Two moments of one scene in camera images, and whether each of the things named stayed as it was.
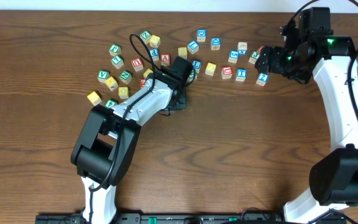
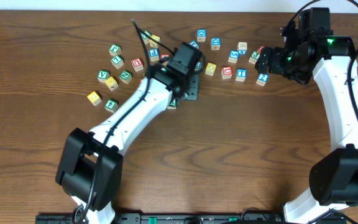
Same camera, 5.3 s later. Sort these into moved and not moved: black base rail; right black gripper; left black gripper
Moved: left black gripper
Not moved: right black gripper; black base rail
